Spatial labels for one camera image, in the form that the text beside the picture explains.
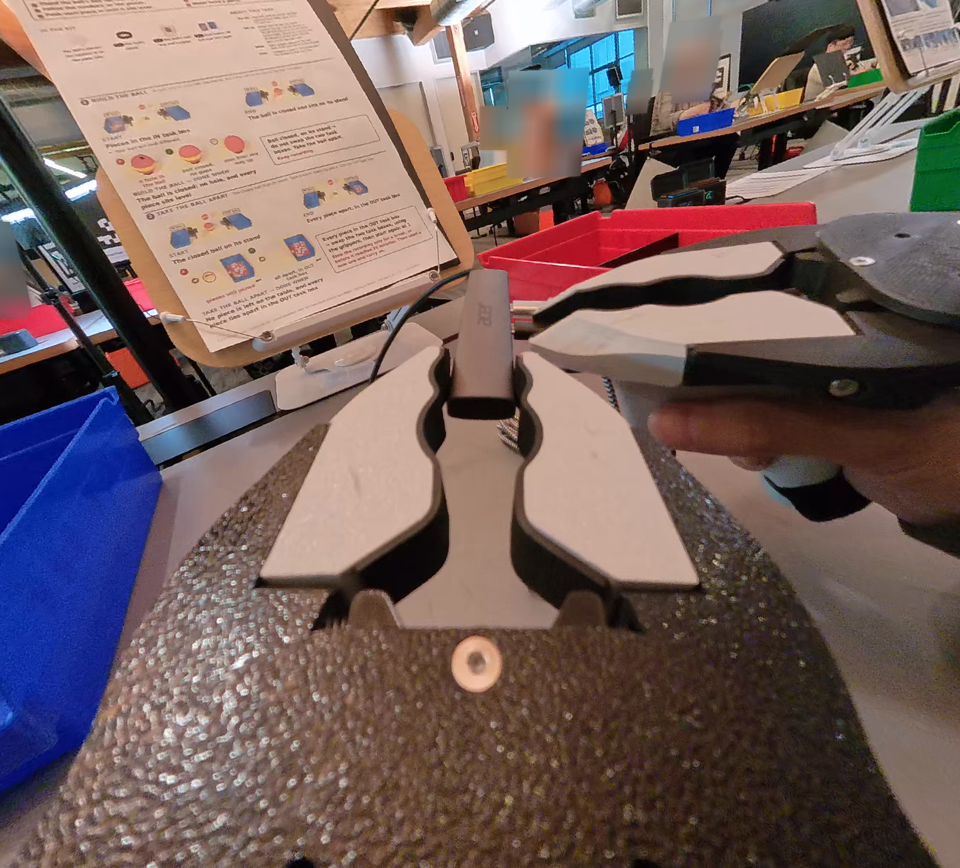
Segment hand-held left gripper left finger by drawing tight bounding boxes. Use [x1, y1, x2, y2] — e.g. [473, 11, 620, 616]
[257, 345, 451, 610]

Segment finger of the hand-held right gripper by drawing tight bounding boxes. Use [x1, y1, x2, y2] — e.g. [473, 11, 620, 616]
[531, 240, 787, 328]
[528, 289, 858, 389]

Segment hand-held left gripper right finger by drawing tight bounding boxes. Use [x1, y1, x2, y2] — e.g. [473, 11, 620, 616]
[510, 351, 702, 618]

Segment braided usb-c cable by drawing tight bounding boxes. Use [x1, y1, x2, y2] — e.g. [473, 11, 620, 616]
[495, 308, 622, 451]

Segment black hub cable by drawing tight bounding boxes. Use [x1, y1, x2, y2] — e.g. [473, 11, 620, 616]
[369, 270, 472, 383]

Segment blue plastic bin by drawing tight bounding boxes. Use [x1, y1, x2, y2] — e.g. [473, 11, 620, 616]
[0, 387, 164, 796]
[676, 107, 738, 136]

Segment person's right hand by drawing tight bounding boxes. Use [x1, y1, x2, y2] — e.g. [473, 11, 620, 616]
[647, 399, 960, 535]

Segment black bin divider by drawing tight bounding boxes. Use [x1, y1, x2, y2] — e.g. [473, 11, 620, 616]
[596, 249, 682, 271]

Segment black charger device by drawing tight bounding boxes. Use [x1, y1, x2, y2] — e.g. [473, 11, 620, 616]
[649, 159, 727, 209]

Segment grey card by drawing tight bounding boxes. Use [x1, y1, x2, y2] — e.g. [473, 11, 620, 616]
[624, 156, 676, 211]

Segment white paper sheets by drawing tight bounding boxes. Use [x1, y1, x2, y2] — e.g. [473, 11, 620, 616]
[724, 165, 813, 200]

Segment green plastic bin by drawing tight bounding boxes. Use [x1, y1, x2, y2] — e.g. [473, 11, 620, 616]
[909, 109, 960, 213]

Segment wooden office desk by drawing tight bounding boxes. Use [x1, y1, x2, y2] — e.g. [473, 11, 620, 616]
[0, 309, 162, 374]
[637, 84, 912, 149]
[453, 156, 612, 235]

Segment black flat table panel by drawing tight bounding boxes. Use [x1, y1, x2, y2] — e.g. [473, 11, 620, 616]
[138, 390, 280, 466]

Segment open cardboard box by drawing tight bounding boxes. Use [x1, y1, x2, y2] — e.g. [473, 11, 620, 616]
[750, 52, 805, 97]

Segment large black screen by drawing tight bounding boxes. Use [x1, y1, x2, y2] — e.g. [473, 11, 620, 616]
[738, 0, 875, 85]

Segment wooden document stand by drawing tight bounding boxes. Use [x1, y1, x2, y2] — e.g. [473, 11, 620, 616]
[806, 0, 960, 169]

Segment printed marker board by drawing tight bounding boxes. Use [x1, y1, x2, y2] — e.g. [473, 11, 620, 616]
[96, 214, 127, 268]

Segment printed instruction sheet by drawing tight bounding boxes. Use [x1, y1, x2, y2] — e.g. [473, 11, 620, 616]
[0, 0, 460, 353]

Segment black metal pole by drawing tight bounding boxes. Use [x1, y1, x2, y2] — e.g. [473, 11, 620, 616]
[0, 96, 211, 427]

